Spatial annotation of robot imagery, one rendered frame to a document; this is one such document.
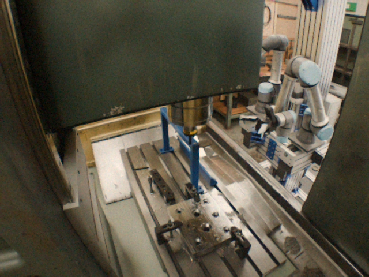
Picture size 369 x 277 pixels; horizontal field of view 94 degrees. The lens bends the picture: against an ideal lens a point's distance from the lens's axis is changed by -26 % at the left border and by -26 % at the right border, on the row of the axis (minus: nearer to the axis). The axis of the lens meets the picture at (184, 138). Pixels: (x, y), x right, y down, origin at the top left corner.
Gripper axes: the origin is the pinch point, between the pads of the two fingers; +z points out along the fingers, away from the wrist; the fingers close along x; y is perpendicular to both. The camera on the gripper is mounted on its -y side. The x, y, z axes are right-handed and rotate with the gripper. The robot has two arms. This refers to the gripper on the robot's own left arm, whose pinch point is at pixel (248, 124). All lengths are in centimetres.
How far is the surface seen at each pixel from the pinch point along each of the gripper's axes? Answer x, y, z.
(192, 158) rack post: 5.5, 14.6, 27.5
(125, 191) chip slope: 48, 65, 62
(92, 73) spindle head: -20, -40, 65
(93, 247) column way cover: -30, 9, 80
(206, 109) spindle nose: -14.6, -21.0, 32.2
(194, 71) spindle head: -20, -36, 39
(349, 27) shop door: 167, -54, -421
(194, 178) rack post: 5.4, 28.3, 26.7
